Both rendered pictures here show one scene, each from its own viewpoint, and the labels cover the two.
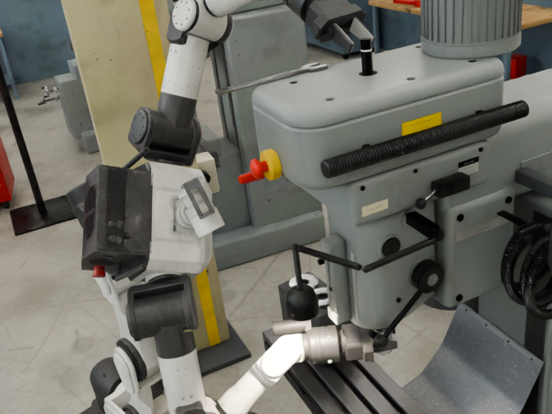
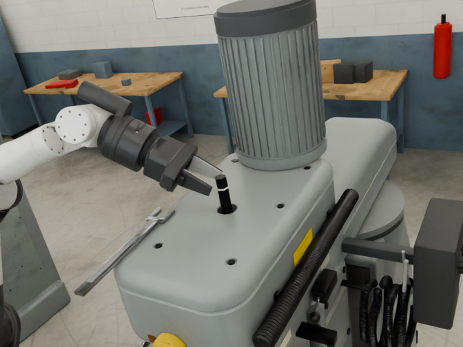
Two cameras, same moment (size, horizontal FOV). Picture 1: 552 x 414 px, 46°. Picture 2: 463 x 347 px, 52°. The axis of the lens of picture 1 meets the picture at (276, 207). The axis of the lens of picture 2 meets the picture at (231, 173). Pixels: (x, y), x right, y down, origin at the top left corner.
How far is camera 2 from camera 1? 0.64 m
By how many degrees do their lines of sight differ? 30
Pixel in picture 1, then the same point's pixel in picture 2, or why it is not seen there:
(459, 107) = (319, 215)
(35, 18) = not seen: outside the picture
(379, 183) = not seen: hidden behind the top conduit
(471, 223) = (331, 304)
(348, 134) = (264, 292)
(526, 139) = not seen: hidden behind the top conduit
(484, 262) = (339, 328)
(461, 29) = (292, 142)
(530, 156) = (346, 226)
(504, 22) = (322, 127)
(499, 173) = (335, 252)
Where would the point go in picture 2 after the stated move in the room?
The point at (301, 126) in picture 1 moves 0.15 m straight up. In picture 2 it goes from (222, 308) to (203, 222)
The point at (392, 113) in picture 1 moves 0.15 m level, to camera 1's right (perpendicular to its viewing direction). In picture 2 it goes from (286, 250) to (344, 211)
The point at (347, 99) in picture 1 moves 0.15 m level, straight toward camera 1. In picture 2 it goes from (252, 256) to (315, 308)
